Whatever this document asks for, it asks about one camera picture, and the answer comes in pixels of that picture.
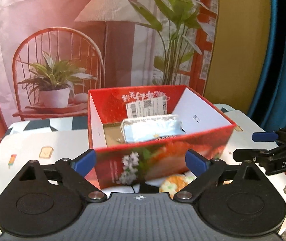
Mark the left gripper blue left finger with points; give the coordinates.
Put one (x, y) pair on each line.
(84, 163)

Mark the red strawberry cardboard box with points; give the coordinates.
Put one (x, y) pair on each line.
(207, 131)

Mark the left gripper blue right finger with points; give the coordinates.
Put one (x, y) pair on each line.
(196, 163)

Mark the orange floral cloth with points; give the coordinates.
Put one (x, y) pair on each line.
(175, 183)

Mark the cartoon print tablecloth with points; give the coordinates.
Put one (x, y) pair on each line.
(49, 141)

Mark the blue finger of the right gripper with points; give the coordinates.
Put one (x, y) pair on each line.
(264, 136)

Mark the printed living room backdrop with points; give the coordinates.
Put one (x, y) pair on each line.
(68, 47)

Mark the light blue face mask pack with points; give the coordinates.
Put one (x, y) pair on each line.
(141, 129)

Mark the white shipping label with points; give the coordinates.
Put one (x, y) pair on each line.
(148, 107)

